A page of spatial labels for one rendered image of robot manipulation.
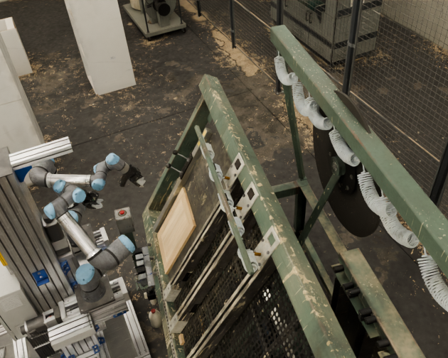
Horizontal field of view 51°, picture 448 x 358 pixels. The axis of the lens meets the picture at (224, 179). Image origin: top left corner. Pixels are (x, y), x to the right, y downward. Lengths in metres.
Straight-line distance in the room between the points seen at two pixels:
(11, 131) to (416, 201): 4.21
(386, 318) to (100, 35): 5.36
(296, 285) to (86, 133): 4.68
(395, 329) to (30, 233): 1.96
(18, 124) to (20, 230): 2.53
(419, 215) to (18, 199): 1.97
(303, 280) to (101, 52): 5.22
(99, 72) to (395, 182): 5.31
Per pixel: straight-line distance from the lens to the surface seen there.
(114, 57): 6.75
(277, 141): 5.67
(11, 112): 5.18
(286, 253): 2.02
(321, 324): 1.85
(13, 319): 3.35
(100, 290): 3.13
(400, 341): 2.06
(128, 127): 6.18
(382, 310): 2.11
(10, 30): 7.68
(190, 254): 2.87
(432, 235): 1.87
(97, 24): 6.52
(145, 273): 3.52
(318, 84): 2.57
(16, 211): 2.76
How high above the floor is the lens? 3.56
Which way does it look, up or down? 43 degrees down
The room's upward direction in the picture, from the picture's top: 5 degrees counter-clockwise
